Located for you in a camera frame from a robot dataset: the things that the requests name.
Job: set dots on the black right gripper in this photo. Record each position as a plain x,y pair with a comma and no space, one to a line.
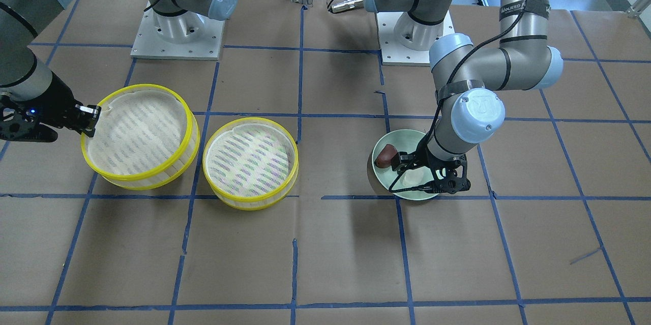
59,103

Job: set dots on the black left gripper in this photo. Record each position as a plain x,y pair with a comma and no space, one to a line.
426,161

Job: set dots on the white bun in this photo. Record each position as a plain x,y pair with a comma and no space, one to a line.
415,177

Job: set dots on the brown bun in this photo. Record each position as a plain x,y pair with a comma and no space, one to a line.
385,157

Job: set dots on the yellow bamboo steamer layer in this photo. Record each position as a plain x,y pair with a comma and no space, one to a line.
145,138

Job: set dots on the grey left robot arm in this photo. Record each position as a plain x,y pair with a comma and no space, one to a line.
467,78

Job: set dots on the yellow bamboo steamer base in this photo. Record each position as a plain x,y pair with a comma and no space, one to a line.
251,163

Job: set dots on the light green plate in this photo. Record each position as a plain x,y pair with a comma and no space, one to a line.
404,140

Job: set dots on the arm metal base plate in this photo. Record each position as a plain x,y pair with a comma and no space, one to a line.
188,36
404,42

